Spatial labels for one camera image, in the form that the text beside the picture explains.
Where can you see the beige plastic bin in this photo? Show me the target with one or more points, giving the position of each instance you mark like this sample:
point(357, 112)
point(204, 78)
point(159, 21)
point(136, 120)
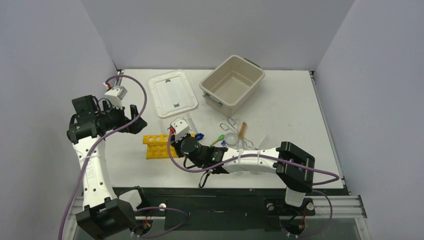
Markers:
point(229, 85)

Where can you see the yellow test tube rack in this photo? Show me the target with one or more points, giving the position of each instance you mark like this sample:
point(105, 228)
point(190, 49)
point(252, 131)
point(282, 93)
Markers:
point(156, 146)

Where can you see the aluminium rail frame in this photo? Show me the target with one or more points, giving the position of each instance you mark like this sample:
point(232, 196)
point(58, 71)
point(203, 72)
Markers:
point(343, 207)

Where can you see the brown test tube brush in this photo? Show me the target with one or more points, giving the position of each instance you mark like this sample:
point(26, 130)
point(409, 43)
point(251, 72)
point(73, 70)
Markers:
point(242, 130)

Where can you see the white evaporating dish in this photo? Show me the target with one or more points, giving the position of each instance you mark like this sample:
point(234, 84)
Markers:
point(231, 139)

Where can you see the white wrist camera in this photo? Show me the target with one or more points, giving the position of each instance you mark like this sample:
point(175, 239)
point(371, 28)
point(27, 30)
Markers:
point(115, 95)
point(180, 129)

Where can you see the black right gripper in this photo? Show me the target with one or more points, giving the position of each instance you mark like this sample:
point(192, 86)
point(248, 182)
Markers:
point(177, 145)

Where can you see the graduated cylinder blue base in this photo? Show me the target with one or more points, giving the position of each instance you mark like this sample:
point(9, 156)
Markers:
point(198, 136)

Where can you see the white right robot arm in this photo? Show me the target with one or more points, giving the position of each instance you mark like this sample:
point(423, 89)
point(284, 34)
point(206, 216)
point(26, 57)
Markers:
point(289, 162)

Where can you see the white bin lid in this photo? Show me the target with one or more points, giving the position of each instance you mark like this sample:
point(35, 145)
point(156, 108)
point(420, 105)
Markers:
point(172, 93)

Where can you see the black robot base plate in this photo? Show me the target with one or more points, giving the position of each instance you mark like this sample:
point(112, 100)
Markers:
point(225, 209)

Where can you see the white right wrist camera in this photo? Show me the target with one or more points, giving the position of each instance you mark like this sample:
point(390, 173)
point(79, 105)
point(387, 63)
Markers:
point(180, 129)

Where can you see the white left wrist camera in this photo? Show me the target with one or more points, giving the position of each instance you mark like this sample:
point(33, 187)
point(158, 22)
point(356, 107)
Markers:
point(115, 95)

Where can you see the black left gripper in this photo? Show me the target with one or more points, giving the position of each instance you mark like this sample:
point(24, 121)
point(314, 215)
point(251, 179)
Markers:
point(124, 119)

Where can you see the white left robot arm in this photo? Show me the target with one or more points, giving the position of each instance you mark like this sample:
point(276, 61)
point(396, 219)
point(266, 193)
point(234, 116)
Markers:
point(104, 213)

